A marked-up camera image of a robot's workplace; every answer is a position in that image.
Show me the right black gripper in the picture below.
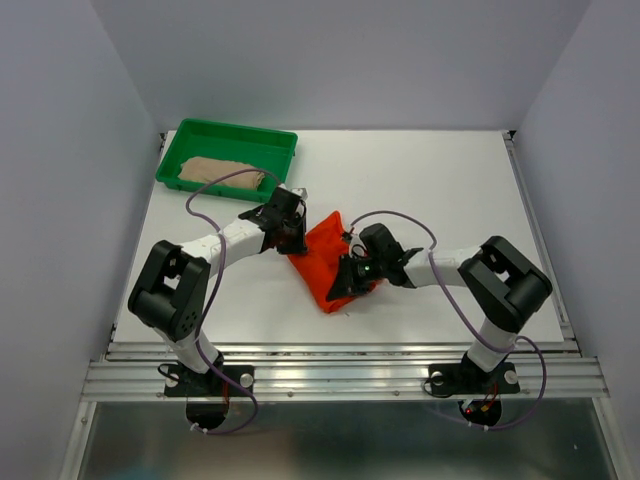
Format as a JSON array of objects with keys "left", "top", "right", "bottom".
[{"left": 326, "top": 253, "right": 385, "bottom": 303}]

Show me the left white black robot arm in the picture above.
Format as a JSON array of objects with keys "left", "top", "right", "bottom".
[{"left": 127, "top": 184, "right": 307, "bottom": 394}]

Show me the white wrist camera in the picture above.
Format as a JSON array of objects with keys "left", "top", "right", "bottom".
[
  {"left": 290, "top": 188, "right": 308, "bottom": 200},
  {"left": 342, "top": 230, "right": 368, "bottom": 258}
]

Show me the aluminium rail frame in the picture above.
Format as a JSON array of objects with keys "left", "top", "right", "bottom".
[{"left": 61, "top": 130, "right": 634, "bottom": 479}]

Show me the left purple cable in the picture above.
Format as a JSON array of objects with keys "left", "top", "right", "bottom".
[{"left": 186, "top": 168, "right": 260, "bottom": 435}]

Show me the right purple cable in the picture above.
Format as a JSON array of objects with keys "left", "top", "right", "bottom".
[{"left": 344, "top": 209, "right": 547, "bottom": 433}]

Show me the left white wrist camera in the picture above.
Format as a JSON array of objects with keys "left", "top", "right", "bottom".
[{"left": 290, "top": 188, "right": 308, "bottom": 200}]

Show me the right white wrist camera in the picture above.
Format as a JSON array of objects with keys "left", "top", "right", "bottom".
[{"left": 342, "top": 230, "right": 368, "bottom": 258}]

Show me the green plastic tray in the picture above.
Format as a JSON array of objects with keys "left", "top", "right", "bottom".
[{"left": 155, "top": 119, "right": 298, "bottom": 203}]

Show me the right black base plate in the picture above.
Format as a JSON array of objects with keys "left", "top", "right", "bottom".
[{"left": 423, "top": 362, "right": 520, "bottom": 398}]

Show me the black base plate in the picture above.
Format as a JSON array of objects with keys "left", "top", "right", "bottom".
[
  {"left": 157, "top": 363, "right": 255, "bottom": 398},
  {"left": 423, "top": 362, "right": 520, "bottom": 398}
]

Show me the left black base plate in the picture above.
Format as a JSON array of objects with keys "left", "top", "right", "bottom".
[{"left": 157, "top": 363, "right": 255, "bottom": 398}]

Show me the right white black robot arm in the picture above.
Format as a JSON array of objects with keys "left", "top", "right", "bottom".
[{"left": 326, "top": 223, "right": 552, "bottom": 398}]

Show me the beige folded t shirt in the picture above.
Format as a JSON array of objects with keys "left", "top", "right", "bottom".
[{"left": 178, "top": 156, "right": 265, "bottom": 190}]

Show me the orange t shirt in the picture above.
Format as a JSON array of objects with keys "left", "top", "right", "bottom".
[{"left": 288, "top": 211, "right": 355, "bottom": 314}]

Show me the purple cable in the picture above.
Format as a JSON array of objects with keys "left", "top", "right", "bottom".
[
  {"left": 186, "top": 168, "right": 260, "bottom": 435},
  {"left": 344, "top": 209, "right": 547, "bottom": 433}
]

